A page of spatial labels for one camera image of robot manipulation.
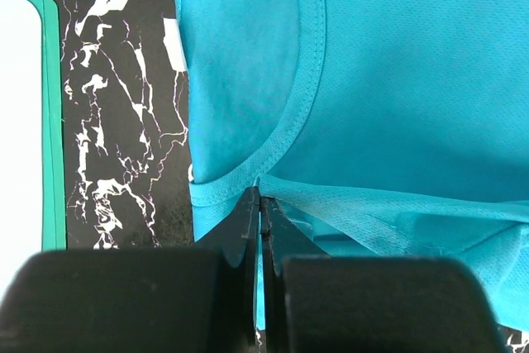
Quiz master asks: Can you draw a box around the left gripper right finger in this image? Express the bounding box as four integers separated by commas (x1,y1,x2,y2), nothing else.
260,198,326,352

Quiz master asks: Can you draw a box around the teal t shirt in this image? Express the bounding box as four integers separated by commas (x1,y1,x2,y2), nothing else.
175,0,528,330

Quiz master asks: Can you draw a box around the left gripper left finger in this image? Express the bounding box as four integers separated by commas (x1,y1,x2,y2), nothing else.
198,187,260,352

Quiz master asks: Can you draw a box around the green cutting mat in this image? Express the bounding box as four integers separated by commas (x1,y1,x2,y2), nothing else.
27,0,67,250

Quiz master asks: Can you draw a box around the light blue clipboard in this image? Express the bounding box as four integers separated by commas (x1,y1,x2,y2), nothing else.
1,0,43,292

